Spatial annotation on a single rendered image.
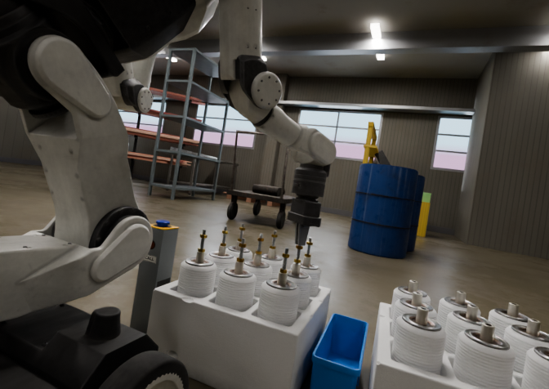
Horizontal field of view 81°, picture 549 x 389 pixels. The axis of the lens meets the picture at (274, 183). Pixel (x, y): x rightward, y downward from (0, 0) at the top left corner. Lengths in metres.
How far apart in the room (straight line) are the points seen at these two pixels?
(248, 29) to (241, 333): 0.65
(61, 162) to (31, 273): 0.19
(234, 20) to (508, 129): 5.55
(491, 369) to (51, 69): 0.89
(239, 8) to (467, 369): 0.82
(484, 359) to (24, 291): 0.81
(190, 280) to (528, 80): 5.88
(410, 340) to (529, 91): 5.66
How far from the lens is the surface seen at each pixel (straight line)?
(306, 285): 0.90
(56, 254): 0.68
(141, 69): 1.17
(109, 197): 0.72
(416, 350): 0.76
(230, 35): 0.72
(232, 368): 0.85
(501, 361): 0.79
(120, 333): 0.63
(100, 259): 0.68
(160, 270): 1.02
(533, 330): 0.95
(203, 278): 0.88
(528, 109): 6.15
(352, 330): 1.10
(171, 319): 0.90
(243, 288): 0.83
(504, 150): 5.97
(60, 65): 0.61
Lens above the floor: 0.49
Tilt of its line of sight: level
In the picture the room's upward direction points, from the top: 9 degrees clockwise
